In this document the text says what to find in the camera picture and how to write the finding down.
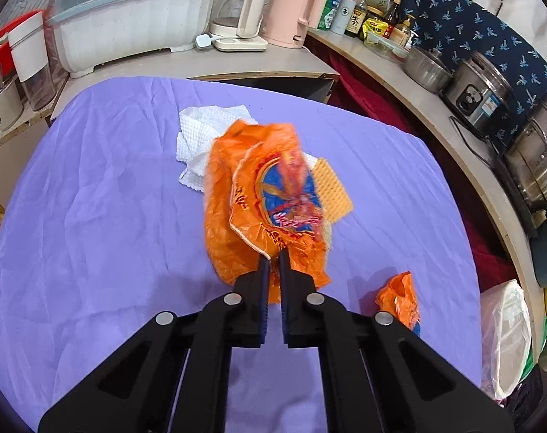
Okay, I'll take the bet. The orange foam fruit net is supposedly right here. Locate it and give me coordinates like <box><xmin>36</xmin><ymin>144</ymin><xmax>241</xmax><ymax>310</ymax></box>
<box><xmin>312</xmin><ymin>158</ymin><xmax>354</xmax><ymax>224</ymax></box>

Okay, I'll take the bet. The red plastic basin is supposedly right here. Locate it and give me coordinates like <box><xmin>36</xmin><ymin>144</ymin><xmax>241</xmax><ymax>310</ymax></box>
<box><xmin>0</xmin><ymin>10</ymin><xmax>44</xmax><ymax>77</ymax></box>

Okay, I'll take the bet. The white bag lined trash bin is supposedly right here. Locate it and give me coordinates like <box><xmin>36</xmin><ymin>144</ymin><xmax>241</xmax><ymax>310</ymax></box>
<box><xmin>480</xmin><ymin>280</ymin><xmax>532</xmax><ymax>401</ymax></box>

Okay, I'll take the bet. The yellow seasoning packet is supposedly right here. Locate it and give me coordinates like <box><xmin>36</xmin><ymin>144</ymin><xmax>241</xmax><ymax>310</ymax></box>
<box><xmin>359</xmin><ymin>18</ymin><xmax>390</xmax><ymax>41</ymax></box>

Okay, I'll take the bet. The navy patterned cloth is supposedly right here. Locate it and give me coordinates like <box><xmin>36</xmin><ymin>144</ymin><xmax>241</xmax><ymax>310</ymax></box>
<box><xmin>402</xmin><ymin>0</ymin><xmax>547</xmax><ymax>152</ymax></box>

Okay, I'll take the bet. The silver rice cooker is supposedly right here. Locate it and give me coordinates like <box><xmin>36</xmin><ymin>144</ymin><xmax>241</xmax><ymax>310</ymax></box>
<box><xmin>441</xmin><ymin>51</ymin><xmax>513</xmax><ymax>138</ymax></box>

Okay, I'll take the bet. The orange plastic snack wrapper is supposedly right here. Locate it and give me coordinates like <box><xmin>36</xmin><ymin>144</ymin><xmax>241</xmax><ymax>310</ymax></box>
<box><xmin>204</xmin><ymin>119</ymin><xmax>330</xmax><ymax>288</ymax></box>

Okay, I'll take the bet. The small orange wrapper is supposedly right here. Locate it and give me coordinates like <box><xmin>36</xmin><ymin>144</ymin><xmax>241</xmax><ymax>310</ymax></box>
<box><xmin>375</xmin><ymin>272</ymin><xmax>421</xmax><ymax>336</ymax></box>

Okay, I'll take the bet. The white paper towel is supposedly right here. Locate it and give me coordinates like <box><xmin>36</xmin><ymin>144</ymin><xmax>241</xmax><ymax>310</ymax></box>
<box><xmin>176</xmin><ymin>106</ymin><xmax>298</xmax><ymax>198</ymax></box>

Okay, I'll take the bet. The white tea bottle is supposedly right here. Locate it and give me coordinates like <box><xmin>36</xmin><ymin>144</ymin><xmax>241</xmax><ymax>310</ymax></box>
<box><xmin>330</xmin><ymin>0</ymin><xmax>359</xmax><ymax>35</ymax></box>

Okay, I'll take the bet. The small steel pot with lid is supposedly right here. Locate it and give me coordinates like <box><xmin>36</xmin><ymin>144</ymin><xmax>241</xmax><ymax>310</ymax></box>
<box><xmin>403</xmin><ymin>47</ymin><xmax>452</xmax><ymax>94</ymax></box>

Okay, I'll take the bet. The pink electric kettle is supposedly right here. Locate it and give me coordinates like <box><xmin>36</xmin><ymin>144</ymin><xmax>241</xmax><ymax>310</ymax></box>
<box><xmin>261</xmin><ymin>0</ymin><xmax>326</xmax><ymax>49</ymax></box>

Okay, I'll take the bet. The white blender cup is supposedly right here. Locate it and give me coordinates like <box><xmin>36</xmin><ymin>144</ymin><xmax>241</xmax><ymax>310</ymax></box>
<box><xmin>8</xmin><ymin>11</ymin><xmax>55</xmax><ymax>111</ymax></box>

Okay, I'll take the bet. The white coffee maker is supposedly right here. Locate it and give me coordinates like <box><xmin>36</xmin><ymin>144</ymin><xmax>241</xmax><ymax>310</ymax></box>
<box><xmin>209</xmin><ymin>0</ymin><xmax>268</xmax><ymax>52</ymax></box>

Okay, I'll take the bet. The white dish drainer with lid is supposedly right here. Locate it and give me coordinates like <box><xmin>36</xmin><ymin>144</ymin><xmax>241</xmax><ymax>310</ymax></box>
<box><xmin>48</xmin><ymin>0</ymin><xmax>213</xmax><ymax>77</ymax></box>

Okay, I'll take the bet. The large steel steamer pot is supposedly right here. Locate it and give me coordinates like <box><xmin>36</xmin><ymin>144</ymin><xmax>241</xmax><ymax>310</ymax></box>
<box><xmin>504</xmin><ymin>92</ymin><xmax>547</xmax><ymax>210</ymax></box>

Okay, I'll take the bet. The white mug with utensils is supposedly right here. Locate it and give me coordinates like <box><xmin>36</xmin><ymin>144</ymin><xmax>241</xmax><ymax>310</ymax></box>
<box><xmin>0</xmin><ymin>74</ymin><xmax>24</xmax><ymax>131</ymax></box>

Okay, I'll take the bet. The white power plug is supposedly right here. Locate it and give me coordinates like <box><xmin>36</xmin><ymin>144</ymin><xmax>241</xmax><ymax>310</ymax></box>
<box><xmin>195</xmin><ymin>33</ymin><xmax>214</xmax><ymax>50</ymax></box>

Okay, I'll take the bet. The purple tablecloth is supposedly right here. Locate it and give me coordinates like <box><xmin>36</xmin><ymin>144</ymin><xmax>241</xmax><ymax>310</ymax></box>
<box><xmin>0</xmin><ymin>77</ymin><xmax>482</xmax><ymax>427</ymax></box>

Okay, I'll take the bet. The dark red cloth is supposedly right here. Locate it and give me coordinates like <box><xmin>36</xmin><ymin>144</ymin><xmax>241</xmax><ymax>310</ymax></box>
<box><xmin>306</xmin><ymin>36</ymin><xmax>518</xmax><ymax>292</ymax></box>

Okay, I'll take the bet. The dark soy sauce bottle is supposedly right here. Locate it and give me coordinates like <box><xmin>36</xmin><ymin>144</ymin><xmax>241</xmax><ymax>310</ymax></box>
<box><xmin>345</xmin><ymin>0</ymin><xmax>367</xmax><ymax>37</ymax></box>

